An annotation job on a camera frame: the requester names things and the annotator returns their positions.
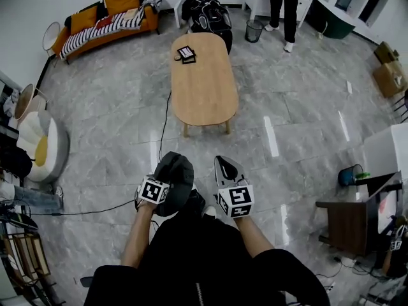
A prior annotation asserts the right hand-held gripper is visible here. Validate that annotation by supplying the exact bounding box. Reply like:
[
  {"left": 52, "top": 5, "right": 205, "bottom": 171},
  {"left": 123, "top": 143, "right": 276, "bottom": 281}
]
[{"left": 214, "top": 155, "right": 255, "bottom": 219}]

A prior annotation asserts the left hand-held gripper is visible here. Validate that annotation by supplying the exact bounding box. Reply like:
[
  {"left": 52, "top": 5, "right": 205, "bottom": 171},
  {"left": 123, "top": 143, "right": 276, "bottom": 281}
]
[{"left": 136, "top": 174, "right": 170, "bottom": 205}]

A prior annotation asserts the dark grey backpack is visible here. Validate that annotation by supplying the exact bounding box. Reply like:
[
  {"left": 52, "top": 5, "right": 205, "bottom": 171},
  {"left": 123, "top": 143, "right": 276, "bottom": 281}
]
[{"left": 153, "top": 150, "right": 195, "bottom": 218}]

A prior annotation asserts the person's right forearm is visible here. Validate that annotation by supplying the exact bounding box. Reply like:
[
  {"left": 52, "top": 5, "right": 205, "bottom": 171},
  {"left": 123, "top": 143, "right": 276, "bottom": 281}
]
[{"left": 234, "top": 215, "right": 275, "bottom": 259}]

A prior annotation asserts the person's left forearm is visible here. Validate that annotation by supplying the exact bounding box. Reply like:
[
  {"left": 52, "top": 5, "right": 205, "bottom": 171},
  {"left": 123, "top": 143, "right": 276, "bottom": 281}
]
[{"left": 120, "top": 201, "right": 157, "bottom": 267}]

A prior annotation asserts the person's black clothing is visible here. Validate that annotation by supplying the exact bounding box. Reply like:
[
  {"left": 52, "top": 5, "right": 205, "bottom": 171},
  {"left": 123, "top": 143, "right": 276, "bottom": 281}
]
[{"left": 83, "top": 191, "right": 331, "bottom": 306}]

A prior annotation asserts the blue waste bin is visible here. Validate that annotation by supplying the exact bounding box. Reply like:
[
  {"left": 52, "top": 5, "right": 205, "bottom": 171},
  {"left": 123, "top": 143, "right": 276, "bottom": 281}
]
[{"left": 337, "top": 163, "right": 364, "bottom": 187}]

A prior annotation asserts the egg-shaped floor cushion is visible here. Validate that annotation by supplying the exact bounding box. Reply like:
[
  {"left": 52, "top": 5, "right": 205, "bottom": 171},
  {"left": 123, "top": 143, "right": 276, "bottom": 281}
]
[{"left": 15, "top": 110, "right": 71, "bottom": 184}]

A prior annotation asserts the dark wooden side table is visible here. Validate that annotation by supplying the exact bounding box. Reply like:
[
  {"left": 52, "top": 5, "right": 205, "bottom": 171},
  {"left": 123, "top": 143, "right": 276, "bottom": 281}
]
[{"left": 315, "top": 170, "right": 404, "bottom": 257}]

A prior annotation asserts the white cabinet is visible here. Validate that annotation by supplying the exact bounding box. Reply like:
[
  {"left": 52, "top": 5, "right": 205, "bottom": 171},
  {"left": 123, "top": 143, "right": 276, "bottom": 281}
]
[{"left": 363, "top": 122, "right": 408, "bottom": 184}]

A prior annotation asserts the black white striped blanket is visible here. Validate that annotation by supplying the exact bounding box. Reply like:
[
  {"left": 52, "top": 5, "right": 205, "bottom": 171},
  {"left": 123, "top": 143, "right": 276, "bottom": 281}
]
[{"left": 59, "top": 0, "right": 163, "bottom": 59}]

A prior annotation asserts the white stool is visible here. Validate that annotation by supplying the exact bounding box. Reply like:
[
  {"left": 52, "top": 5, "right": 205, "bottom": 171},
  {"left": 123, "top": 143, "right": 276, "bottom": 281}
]
[{"left": 173, "top": 0, "right": 192, "bottom": 30}]

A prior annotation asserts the orange sofa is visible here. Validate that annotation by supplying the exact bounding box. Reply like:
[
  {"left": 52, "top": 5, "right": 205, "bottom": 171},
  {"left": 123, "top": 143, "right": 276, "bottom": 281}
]
[{"left": 51, "top": 0, "right": 160, "bottom": 64}]

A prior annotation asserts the orange cushion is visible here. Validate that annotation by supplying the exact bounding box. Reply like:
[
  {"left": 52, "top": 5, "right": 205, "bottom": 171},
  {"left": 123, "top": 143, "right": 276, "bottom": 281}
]
[
  {"left": 69, "top": 5, "right": 98, "bottom": 35},
  {"left": 103, "top": 0, "right": 141, "bottom": 16}
]

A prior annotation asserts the large cardboard box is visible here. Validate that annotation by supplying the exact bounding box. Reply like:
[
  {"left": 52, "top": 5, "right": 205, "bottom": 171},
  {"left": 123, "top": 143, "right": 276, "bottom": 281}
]
[{"left": 372, "top": 61, "right": 408, "bottom": 99}]

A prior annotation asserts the black chair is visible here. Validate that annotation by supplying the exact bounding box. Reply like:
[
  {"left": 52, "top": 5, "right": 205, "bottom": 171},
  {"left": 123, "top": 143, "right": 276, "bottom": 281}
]
[{"left": 390, "top": 89, "right": 408, "bottom": 124}]

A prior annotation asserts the white desk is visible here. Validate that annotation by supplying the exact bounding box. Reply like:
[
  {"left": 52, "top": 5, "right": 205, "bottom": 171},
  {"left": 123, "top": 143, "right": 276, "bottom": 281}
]
[{"left": 244, "top": 0, "right": 316, "bottom": 28}]

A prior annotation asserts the small cardboard box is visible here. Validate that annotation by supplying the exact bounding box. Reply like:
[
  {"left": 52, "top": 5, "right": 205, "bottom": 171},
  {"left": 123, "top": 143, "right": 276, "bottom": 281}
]
[{"left": 373, "top": 41, "right": 399, "bottom": 65}]

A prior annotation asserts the black cable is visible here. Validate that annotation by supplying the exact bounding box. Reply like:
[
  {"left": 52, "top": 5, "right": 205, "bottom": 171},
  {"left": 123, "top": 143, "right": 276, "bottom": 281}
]
[
  {"left": 158, "top": 90, "right": 173, "bottom": 159},
  {"left": 18, "top": 199, "right": 136, "bottom": 217}
]

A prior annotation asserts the black picture frame white print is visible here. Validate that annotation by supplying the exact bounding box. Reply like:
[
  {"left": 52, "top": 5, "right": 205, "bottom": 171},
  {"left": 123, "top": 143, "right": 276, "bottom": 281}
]
[{"left": 177, "top": 45, "right": 196, "bottom": 60}]

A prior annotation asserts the black wire waste bin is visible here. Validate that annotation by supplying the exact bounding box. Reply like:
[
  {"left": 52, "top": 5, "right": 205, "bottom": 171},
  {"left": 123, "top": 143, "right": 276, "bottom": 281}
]
[{"left": 244, "top": 19, "right": 265, "bottom": 43}]

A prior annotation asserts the round wire side table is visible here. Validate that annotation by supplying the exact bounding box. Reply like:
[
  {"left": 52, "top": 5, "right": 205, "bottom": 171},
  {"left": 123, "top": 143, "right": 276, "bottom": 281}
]
[{"left": 42, "top": 21, "right": 61, "bottom": 59}]

